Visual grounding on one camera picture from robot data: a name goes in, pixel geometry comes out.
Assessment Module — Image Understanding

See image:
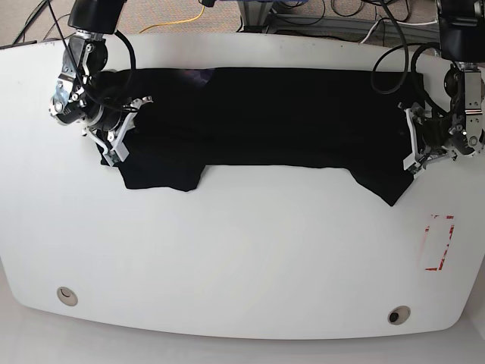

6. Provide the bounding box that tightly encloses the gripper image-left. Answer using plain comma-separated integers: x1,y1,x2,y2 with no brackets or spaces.
82,96,153,153

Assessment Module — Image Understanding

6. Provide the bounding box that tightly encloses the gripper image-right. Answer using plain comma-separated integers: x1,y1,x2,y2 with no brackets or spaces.
398,102,461,178

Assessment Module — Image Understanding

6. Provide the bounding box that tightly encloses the black t-shirt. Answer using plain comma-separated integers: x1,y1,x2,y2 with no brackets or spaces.
97,67,418,205

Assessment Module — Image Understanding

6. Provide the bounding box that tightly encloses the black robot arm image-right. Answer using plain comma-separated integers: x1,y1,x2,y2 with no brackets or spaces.
371,1,484,178

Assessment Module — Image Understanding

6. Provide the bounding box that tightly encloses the red tape rectangle marking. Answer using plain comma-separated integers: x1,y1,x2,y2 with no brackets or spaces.
420,215,455,271

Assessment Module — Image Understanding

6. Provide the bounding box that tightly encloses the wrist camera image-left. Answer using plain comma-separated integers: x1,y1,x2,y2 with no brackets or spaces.
102,146,129,167

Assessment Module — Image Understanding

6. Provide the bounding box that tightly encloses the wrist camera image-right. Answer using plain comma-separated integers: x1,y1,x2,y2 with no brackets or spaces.
402,153,422,178

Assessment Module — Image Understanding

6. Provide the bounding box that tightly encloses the white cable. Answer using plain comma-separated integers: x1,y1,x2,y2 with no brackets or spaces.
359,17,440,45

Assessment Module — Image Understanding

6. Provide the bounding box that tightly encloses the black floor cable left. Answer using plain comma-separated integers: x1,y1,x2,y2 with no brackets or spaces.
13,0,73,45

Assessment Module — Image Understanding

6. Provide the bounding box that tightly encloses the yellow cable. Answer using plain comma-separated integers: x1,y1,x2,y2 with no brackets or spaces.
139,3,209,34

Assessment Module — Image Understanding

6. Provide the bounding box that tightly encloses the left table cable grommet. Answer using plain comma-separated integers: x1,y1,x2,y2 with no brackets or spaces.
57,287,78,307

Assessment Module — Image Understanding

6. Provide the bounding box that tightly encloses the table cable grommet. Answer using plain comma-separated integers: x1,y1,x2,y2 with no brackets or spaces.
57,287,78,307
387,306,411,325

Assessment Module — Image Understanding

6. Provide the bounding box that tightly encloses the right table cable grommet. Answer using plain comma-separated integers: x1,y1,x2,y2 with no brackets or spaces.
387,306,411,325

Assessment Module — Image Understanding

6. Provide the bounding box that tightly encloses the aluminium frame stand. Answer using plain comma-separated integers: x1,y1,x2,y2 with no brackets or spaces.
236,1,440,47

